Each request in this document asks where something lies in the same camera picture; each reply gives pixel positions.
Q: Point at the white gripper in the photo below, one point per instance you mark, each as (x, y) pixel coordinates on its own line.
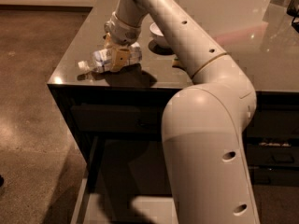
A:
(121, 33)

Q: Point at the clear blue plastic bottle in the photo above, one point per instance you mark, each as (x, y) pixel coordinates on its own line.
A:
(100, 61)

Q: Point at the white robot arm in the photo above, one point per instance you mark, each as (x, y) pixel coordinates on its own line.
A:
(202, 125)

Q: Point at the dark kitchen counter cabinet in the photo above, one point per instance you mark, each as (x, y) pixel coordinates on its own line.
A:
(257, 34)

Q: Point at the closed top drawer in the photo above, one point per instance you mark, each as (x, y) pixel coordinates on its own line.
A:
(115, 118)

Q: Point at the open middle drawer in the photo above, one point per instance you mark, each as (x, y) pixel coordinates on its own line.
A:
(126, 182)

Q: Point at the dark object at counter corner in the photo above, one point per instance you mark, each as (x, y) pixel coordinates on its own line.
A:
(293, 11)

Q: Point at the white ceramic bowl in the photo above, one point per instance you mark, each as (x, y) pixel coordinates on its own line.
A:
(158, 36)

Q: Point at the green and yellow sponge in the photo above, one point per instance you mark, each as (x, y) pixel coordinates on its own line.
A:
(176, 63)

